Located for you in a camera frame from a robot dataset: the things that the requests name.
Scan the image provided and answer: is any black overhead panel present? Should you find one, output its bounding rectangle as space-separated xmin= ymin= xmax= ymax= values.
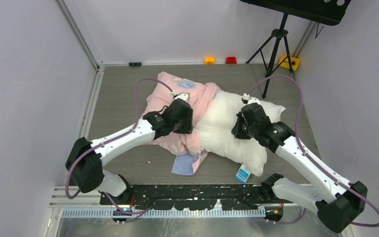
xmin=241 ymin=0 xmax=351 ymax=26

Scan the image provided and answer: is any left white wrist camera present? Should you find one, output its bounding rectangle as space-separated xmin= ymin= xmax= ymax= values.
xmin=170 ymin=91 xmax=190 ymax=103

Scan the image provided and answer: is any white pillow care label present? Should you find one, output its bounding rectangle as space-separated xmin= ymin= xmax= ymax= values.
xmin=235 ymin=164 xmax=251 ymax=184

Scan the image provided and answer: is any red block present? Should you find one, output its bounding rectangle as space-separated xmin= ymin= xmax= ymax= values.
xmin=225 ymin=57 xmax=237 ymax=64

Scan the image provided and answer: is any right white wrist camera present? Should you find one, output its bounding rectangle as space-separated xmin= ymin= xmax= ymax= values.
xmin=242 ymin=93 xmax=261 ymax=105

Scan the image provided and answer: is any white pillow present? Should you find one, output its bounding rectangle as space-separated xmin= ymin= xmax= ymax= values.
xmin=194 ymin=91 xmax=267 ymax=176

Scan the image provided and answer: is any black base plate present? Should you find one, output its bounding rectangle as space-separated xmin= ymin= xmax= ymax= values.
xmin=100 ymin=184 xmax=285 ymax=211

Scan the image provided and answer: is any orange block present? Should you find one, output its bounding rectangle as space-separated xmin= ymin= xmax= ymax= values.
xmin=204 ymin=57 xmax=215 ymax=65

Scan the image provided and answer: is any white slotted cable duct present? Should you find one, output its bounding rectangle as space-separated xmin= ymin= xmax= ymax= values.
xmin=61 ymin=206 xmax=266 ymax=219

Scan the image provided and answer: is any yellow block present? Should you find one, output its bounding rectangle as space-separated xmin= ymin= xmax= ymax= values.
xmin=278 ymin=54 xmax=300 ymax=71

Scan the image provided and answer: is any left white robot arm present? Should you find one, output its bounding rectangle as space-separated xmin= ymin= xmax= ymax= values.
xmin=65 ymin=93 xmax=193 ymax=204

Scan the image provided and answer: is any pink pillowcase with blue print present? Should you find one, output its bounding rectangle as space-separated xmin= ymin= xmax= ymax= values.
xmin=144 ymin=72 xmax=221 ymax=176

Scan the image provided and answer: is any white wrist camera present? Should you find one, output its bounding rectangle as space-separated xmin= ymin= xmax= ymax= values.
xmin=242 ymin=93 xmax=261 ymax=105
xmin=170 ymin=91 xmax=190 ymax=103

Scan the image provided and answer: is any black tripod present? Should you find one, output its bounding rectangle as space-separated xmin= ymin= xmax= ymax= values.
xmin=245 ymin=13 xmax=294 ymax=99

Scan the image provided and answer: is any small black block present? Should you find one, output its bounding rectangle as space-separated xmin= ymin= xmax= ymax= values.
xmin=128 ymin=62 xmax=142 ymax=67

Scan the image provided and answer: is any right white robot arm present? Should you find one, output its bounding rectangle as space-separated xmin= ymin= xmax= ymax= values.
xmin=232 ymin=101 xmax=368 ymax=233

